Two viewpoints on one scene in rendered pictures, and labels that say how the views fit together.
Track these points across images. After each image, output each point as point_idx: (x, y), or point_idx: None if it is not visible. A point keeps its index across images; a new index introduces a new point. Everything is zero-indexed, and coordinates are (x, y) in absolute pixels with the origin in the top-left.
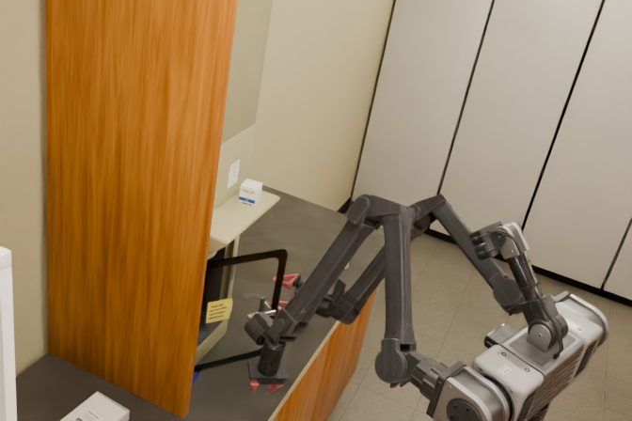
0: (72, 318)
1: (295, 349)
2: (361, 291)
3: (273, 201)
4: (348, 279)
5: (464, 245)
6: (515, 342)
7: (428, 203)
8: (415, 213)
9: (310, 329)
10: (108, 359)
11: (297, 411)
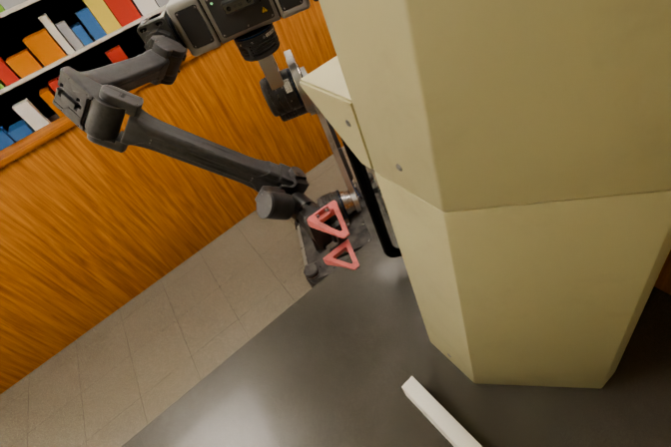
0: None
1: (340, 289)
2: (257, 160)
3: (325, 63)
4: (160, 442)
5: (133, 70)
6: None
7: (86, 83)
8: (119, 89)
9: (301, 323)
10: None
11: None
